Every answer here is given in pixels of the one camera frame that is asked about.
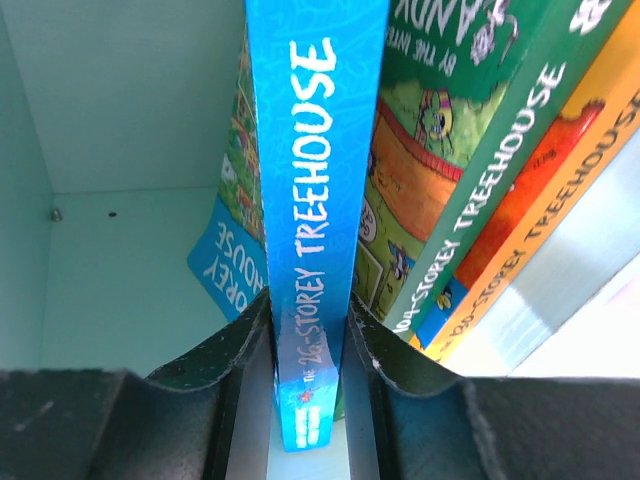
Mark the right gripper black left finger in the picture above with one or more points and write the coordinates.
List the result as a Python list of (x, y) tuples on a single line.
[(204, 415)]

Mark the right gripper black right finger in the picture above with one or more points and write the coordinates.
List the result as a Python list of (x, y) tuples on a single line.
[(408, 417)]

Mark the green Treehouse book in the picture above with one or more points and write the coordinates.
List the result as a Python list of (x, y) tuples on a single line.
[(467, 90)]

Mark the yellow 130-Storey Treehouse book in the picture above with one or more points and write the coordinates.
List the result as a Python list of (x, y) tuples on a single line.
[(595, 123)]

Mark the blue Treehouse book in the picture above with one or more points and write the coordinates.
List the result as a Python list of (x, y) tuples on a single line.
[(291, 190)]

